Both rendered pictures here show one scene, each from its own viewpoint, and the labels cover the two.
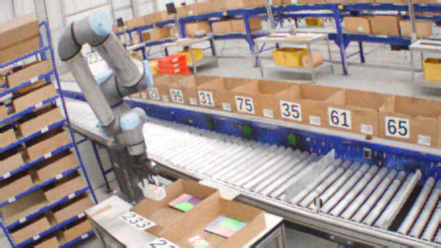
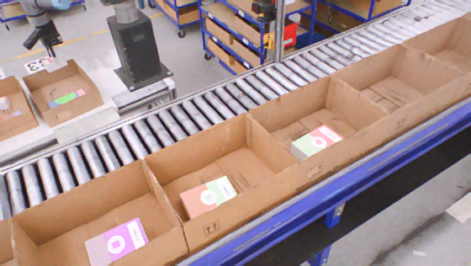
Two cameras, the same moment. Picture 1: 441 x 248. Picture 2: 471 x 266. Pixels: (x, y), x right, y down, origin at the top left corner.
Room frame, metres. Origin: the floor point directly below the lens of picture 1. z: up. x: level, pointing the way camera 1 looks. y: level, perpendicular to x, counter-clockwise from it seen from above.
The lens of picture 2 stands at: (2.66, -1.04, 1.84)
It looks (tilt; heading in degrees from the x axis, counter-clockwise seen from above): 45 degrees down; 101
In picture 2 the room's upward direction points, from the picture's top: 5 degrees counter-clockwise
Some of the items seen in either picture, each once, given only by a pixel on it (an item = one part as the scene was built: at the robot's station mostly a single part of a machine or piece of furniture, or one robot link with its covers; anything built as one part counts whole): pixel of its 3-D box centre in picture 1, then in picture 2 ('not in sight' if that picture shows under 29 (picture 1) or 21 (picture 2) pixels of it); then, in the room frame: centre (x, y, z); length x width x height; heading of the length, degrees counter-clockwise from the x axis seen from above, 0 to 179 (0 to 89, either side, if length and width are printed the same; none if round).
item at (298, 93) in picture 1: (311, 103); (103, 236); (2.19, -0.59, 0.96); 0.39 x 0.29 x 0.17; 38
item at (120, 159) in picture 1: (130, 166); (135, 47); (1.91, 0.55, 0.91); 0.26 x 0.26 x 0.33; 41
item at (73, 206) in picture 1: (68, 204); (262, 48); (2.54, 1.45, 0.39); 0.40 x 0.30 x 0.10; 129
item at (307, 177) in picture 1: (312, 174); (6, 213); (1.67, -0.42, 0.76); 0.46 x 0.01 x 0.09; 128
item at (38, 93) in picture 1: (32, 95); not in sight; (2.55, 1.45, 1.39); 0.40 x 0.30 x 0.10; 127
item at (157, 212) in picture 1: (174, 209); (62, 90); (1.56, 0.30, 0.80); 0.38 x 0.28 x 0.10; 134
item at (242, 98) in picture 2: (183, 145); (254, 109); (2.56, 0.29, 0.72); 0.52 x 0.05 x 0.05; 128
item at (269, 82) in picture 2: (168, 141); (286, 96); (2.72, 0.41, 0.72); 0.52 x 0.05 x 0.05; 128
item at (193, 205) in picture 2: not in sight; (210, 203); (2.47, -0.42, 0.92); 0.16 x 0.11 x 0.07; 31
